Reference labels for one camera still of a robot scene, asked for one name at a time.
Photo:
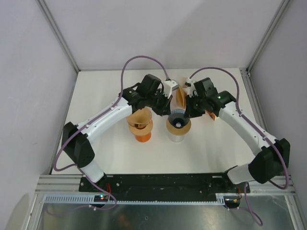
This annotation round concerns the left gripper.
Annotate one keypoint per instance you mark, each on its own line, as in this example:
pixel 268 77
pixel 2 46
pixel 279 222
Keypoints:
pixel 165 109

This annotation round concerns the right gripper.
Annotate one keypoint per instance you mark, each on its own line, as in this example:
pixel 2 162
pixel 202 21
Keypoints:
pixel 189 111

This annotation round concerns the blue glass dripper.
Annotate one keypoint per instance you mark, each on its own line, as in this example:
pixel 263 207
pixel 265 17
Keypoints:
pixel 177 118

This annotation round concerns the pink glass dripper cone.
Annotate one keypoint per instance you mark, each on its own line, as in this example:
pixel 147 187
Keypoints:
pixel 139 121

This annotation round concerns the brown paper coffee filter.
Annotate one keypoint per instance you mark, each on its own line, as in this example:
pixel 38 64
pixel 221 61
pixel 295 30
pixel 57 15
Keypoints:
pixel 144 110

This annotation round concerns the clear glass dripper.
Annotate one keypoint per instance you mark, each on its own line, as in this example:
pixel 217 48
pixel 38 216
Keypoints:
pixel 176 138

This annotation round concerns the orange glass beaker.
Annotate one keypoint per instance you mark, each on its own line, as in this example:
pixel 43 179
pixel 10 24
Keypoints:
pixel 143 138

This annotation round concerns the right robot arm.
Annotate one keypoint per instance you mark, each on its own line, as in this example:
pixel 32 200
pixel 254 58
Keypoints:
pixel 271 154

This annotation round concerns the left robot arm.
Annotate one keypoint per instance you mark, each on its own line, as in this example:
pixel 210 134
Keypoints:
pixel 77 139

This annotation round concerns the white coffee filter pack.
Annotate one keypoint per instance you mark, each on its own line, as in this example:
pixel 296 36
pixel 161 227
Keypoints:
pixel 212 116

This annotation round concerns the brown coffee filter pack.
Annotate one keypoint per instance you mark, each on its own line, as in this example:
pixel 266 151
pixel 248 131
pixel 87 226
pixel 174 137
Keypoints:
pixel 179 95

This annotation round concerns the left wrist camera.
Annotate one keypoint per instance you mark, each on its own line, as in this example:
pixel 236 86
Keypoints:
pixel 169 87

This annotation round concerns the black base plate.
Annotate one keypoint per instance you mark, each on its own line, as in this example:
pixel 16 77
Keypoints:
pixel 187 187

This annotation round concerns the grey cable duct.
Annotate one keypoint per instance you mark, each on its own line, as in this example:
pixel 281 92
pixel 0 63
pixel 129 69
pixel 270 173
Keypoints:
pixel 78 199

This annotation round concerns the right frame post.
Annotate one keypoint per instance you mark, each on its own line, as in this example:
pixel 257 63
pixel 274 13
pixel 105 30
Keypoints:
pixel 276 20

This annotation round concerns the frame post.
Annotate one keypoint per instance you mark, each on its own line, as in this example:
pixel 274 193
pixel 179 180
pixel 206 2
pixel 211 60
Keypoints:
pixel 57 33
pixel 276 20

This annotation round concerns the aluminium frame rail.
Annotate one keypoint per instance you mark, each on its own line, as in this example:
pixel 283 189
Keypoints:
pixel 67 184

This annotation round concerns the left frame post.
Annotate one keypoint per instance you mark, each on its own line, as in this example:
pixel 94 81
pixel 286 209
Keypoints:
pixel 57 33

